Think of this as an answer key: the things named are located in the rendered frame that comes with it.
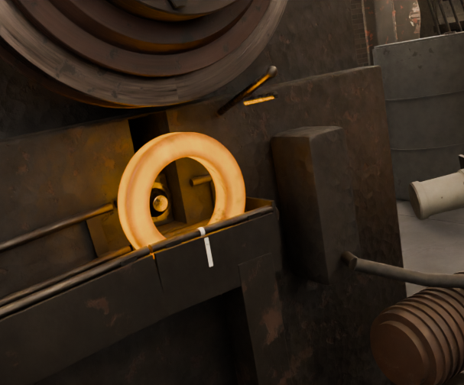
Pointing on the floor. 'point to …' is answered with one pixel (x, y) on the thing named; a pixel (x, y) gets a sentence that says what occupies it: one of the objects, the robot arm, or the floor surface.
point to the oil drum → (432, 104)
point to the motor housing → (432, 336)
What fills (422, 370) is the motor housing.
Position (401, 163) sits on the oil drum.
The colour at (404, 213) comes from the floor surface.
